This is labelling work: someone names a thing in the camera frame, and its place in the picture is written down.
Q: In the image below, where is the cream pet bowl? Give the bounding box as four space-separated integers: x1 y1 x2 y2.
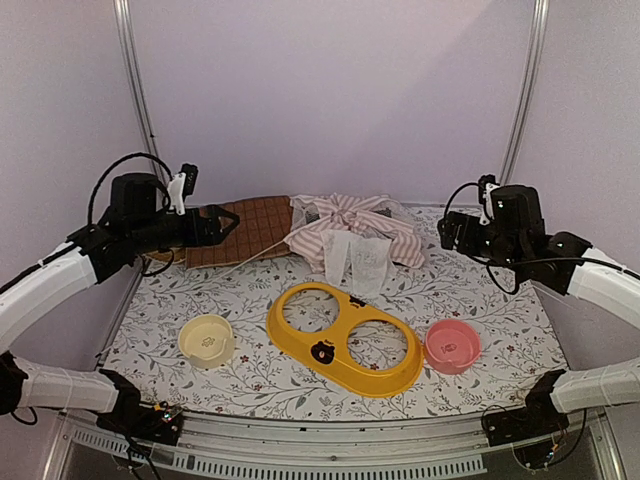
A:
178 314 236 369

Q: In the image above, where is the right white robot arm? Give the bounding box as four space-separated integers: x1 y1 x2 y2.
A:
437 175 639 436

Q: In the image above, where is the left aluminium frame post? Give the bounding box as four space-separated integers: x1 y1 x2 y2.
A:
113 0 159 157

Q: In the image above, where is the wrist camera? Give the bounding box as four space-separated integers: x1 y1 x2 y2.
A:
167 163 199 215
478 174 500 226

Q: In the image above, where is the pink striped pet tent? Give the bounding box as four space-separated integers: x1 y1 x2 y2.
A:
284 193 425 298

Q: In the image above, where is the right aluminium frame post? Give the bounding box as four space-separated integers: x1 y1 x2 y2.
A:
499 0 550 185

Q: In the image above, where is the white tent pole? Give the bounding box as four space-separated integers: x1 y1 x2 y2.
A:
229 240 285 272

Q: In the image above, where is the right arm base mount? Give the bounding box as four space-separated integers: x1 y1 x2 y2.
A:
480 369 569 446

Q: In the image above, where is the aluminium frame post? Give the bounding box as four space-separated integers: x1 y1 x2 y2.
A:
499 0 550 185
113 0 159 157

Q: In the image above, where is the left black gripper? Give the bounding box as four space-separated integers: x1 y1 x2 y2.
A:
130 203 241 255

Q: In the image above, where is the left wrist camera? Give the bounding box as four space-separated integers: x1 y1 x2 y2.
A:
167 163 199 215

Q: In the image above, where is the front aluminium rail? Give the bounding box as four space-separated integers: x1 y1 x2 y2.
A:
44 409 629 479

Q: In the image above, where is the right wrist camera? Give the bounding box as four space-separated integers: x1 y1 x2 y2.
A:
478 174 500 226

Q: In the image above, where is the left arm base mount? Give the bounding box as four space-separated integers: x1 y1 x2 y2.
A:
96 369 184 446

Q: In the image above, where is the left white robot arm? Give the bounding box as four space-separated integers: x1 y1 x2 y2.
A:
1 154 240 434

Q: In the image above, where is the yellow double bowl holder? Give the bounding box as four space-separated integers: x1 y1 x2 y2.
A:
266 282 424 398

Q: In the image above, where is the pink pet bowl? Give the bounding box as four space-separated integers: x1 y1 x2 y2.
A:
424 319 482 375

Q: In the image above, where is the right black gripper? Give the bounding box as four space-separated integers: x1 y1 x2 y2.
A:
439 210 524 274

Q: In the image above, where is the brown checkered mat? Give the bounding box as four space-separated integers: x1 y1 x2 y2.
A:
185 196 293 269

